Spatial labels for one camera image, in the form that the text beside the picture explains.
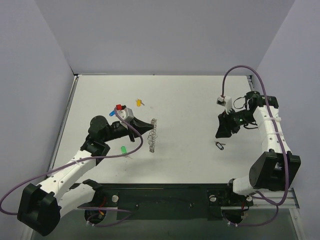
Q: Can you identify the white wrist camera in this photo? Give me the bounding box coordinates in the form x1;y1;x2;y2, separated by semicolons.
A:
216;95;233;114
115;104;134;123

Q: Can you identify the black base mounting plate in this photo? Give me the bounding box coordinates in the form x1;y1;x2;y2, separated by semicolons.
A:
82;180;254;223

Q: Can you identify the black tag with white label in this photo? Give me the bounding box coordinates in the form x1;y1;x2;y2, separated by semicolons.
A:
214;141;226;151

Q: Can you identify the aluminium front frame rail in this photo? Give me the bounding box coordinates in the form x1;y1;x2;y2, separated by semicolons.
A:
29;188;301;211

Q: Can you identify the key with green tag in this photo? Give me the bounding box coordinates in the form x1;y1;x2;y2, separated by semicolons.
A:
120;146;132;159

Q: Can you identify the key with yellow tag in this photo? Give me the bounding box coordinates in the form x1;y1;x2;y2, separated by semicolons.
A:
136;98;145;107

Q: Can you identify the metal key ring disc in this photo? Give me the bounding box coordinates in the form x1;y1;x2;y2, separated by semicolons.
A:
147;118;157;153

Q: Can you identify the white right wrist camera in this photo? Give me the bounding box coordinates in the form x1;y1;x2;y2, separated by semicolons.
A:
216;95;233;114

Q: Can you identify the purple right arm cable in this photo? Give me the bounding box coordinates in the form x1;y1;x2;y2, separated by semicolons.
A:
221;65;292;227

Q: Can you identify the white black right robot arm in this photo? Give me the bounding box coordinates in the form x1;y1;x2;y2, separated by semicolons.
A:
215;91;301;205

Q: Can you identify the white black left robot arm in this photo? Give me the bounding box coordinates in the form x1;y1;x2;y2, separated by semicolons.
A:
17;111;154;236

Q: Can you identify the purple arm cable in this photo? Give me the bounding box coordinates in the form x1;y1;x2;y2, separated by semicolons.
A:
0;107;145;227
221;65;292;227

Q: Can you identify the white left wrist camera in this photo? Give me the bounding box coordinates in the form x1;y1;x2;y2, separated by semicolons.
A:
115;104;134;123

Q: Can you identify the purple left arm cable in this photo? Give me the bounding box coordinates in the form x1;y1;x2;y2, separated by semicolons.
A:
0;107;145;227

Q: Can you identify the key with blue tag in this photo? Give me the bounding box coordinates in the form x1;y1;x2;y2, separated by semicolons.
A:
109;110;116;117

